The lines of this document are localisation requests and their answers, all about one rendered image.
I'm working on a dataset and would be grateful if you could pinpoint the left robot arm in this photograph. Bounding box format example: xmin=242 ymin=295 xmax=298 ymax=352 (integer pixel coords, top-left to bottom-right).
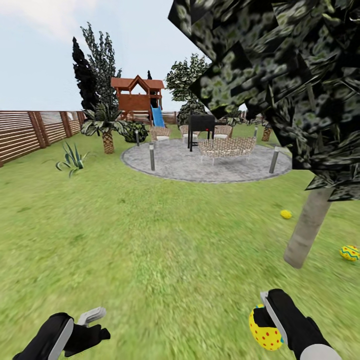
xmin=12 ymin=306 xmax=111 ymax=360

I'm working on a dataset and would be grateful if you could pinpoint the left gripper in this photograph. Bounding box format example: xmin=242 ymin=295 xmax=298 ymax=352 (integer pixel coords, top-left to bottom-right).
xmin=64 ymin=324 xmax=111 ymax=358

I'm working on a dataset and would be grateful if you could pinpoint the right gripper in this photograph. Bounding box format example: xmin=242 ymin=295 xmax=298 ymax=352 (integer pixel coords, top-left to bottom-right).
xmin=253 ymin=306 xmax=276 ymax=328

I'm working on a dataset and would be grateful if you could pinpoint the easter egg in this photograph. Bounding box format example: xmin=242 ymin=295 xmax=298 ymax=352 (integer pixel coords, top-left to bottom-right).
xmin=340 ymin=245 xmax=360 ymax=261
xmin=280 ymin=209 xmax=293 ymax=219
xmin=249 ymin=304 xmax=284 ymax=351

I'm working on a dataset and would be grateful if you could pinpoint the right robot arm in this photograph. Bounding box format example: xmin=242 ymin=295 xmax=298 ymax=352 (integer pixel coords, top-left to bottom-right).
xmin=253 ymin=288 xmax=343 ymax=360

